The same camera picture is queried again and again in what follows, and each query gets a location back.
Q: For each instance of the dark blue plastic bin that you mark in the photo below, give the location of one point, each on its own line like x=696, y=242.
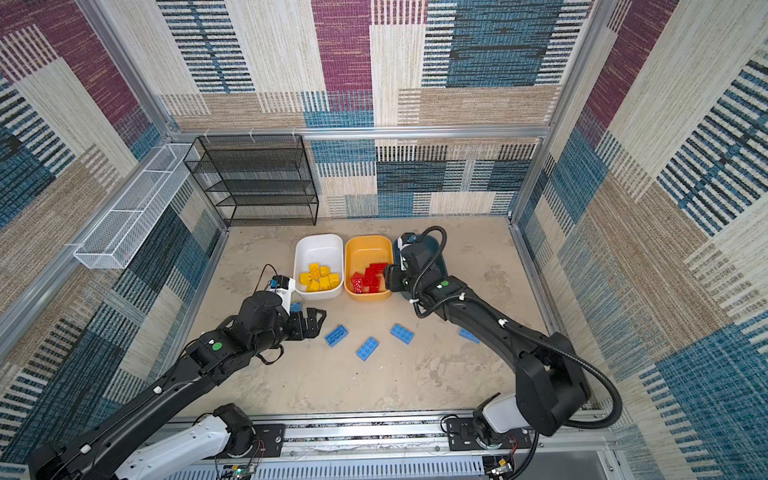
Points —
x=416, y=255

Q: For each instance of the yellow lego pair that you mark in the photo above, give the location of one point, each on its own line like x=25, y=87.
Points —
x=314, y=270

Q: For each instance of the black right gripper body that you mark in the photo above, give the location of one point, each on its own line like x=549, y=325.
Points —
x=393, y=279

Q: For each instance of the aluminium front rail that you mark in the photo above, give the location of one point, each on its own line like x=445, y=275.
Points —
x=373, y=445

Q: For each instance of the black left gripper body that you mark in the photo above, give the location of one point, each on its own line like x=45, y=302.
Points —
x=295, y=327

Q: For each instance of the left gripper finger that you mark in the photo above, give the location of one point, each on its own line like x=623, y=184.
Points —
x=313, y=331
x=314, y=315

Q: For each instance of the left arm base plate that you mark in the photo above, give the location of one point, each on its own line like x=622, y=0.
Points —
x=265, y=441

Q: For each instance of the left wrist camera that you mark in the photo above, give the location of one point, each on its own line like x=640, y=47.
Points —
x=284, y=287

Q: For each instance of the white plastic bin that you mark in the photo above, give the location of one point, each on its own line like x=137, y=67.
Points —
x=327, y=250

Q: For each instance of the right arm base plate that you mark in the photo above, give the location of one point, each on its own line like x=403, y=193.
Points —
x=462, y=435

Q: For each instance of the black wire mesh shelf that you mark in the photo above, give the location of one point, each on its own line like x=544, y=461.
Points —
x=255, y=180

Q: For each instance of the white wire mesh basket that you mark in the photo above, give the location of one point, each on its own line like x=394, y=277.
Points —
x=119, y=234

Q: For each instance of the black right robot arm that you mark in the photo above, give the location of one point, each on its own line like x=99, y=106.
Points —
x=550, y=382

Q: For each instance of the yellow plastic bin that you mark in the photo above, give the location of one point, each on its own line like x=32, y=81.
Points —
x=359, y=254

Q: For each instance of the red lego long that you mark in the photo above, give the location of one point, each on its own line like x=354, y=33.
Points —
x=374, y=287

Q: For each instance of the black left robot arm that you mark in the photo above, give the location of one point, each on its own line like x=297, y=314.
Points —
x=261, y=324

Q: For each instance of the blue lego upturned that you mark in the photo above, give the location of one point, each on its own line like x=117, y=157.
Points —
x=336, y=335

